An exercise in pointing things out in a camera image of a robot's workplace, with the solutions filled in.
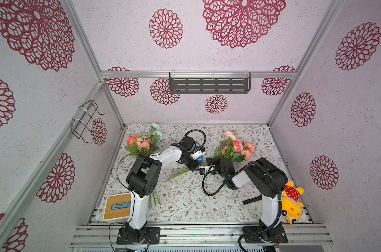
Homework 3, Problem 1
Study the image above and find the pink rose bouquet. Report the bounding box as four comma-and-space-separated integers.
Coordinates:
166, 129, 256, 181

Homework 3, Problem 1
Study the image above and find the mixed pastel flower bouquet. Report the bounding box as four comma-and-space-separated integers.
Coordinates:
125, 122, 163, 210

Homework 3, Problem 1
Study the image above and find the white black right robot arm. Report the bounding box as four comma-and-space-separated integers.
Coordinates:
202, 157, 288, 228

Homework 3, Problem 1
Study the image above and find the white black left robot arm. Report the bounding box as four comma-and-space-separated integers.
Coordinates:
126, 144, 205, 231

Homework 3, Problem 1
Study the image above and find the black round knob tool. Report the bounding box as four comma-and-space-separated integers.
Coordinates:
242, 195, 262, 205

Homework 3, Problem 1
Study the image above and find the yellow plush bear toy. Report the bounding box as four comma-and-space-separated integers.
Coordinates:
281, 181, 304, 225

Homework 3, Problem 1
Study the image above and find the wooden lid tissue box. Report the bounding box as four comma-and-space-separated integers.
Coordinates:
103, 192, 132, 223

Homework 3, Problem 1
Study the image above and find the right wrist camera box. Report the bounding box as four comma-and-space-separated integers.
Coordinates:
199, 165, 215, 176

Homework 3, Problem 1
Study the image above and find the grey wall shelf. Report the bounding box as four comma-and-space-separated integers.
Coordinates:
168, 72, 251, 95

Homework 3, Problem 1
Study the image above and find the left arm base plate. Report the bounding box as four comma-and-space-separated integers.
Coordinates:
117, 226, 161, 245

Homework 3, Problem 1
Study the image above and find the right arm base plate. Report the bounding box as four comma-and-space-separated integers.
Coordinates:
242, 223, 288, 244

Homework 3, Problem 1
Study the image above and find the black wire wall rack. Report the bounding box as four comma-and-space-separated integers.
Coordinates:
71, 99, 107, 146

